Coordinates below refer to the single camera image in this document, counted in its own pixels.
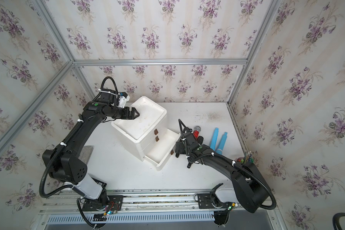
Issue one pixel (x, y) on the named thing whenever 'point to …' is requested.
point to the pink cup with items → (248, 157)
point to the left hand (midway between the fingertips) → (132, 114)
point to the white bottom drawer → (159, 164)
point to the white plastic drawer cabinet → (152, 114)
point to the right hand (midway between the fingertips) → (185, 146)
